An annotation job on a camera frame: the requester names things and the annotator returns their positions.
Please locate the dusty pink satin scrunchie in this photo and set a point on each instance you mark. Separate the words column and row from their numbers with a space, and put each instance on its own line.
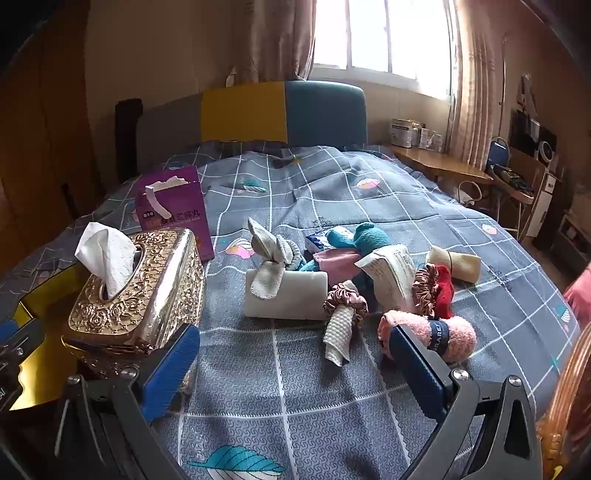
column 344, row 297

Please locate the blue chair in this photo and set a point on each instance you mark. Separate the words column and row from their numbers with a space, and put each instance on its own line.
column 497, row 152

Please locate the beige striped sock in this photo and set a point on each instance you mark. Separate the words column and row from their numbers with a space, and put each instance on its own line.
column 272, row 251

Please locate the wooden wardrobe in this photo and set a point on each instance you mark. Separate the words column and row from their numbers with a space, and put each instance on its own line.
column 41, row 152

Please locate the white knitted sock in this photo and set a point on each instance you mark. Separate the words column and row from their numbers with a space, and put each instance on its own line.
column 337, row 337

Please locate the teal plush toy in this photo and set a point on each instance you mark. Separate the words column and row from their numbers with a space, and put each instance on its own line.
column 371, row 237

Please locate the ornate gold tissue box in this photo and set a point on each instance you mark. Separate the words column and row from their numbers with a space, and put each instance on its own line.
column 147, row 286

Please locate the blue tissue pack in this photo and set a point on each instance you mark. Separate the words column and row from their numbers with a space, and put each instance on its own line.
column 318, row 241

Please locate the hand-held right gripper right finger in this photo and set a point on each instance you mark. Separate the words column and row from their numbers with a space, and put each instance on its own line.
column 415, row 367

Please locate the small folding table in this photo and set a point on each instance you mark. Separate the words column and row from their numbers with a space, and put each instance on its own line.
column 517, row 184

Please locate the grey yellow blue headboard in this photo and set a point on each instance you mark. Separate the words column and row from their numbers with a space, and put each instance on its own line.
column 244, row 115

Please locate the grey checked quilt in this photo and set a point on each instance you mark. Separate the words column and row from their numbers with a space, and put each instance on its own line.
column 295, row 401

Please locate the purple gift box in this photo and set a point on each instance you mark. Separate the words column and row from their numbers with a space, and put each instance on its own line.
column 180, row 207

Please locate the wicker basket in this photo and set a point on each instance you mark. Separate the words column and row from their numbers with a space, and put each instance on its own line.
column 570, row 406

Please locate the pink patterned curtain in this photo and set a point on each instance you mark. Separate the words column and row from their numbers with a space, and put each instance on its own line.
column 475, row 83
column 277, row 37

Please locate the gold metal tin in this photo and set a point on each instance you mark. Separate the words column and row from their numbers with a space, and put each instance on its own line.
column 48, row 369

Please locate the wooden desk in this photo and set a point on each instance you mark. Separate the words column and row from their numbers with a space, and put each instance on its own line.
column 438, row 161

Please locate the white towel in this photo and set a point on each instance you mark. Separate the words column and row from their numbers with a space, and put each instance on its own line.
column 295, row 295

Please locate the red fuzzy sock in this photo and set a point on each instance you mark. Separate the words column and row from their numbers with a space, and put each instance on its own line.
column 445, row 290

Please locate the white facial tissue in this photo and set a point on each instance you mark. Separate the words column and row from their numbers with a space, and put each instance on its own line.
column 104, row 256

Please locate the white appliance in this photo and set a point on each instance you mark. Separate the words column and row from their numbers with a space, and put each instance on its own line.
column 406, row 134

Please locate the beige bandage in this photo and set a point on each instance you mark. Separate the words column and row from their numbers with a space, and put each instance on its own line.
column 457, row 264

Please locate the window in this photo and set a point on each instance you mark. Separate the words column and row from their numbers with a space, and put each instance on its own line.
column 383, row 37

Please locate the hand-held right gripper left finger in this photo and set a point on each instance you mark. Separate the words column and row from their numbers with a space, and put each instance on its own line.
column 170, row 371

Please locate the pink and navy sock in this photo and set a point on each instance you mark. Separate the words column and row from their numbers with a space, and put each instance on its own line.
column 461, row 334

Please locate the pink satin cloth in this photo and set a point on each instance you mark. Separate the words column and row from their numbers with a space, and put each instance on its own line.
column 337, row 262

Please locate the white wipes packet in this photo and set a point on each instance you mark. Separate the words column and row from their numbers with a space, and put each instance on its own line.
column 392, row 272

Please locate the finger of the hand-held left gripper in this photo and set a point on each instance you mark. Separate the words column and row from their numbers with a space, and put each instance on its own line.
column 14, row 339

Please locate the striped pink satin scrunchie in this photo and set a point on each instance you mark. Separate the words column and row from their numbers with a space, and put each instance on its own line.
column 424, row 288

